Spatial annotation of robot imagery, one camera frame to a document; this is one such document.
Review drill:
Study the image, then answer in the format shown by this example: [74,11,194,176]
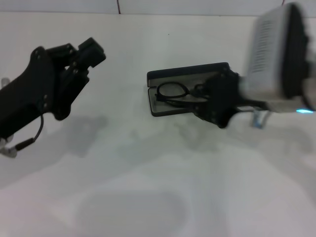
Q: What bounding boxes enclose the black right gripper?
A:
[193,70,269,129]

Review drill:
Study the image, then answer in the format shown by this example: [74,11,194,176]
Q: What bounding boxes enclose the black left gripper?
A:
[0,46,91,138]

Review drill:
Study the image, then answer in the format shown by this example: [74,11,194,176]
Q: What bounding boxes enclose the black framed glasses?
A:
[155,82,210,109]

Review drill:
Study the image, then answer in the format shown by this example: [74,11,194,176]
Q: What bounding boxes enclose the black glasses case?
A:
[146,61,247,118]

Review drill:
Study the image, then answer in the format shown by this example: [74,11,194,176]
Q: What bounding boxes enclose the right gripper silver connector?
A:
[251,110,270,129]

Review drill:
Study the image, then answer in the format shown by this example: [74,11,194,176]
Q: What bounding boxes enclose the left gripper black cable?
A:
[0,115,45,159]

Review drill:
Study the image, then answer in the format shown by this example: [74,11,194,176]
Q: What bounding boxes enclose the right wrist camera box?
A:
[240,1,316,101]

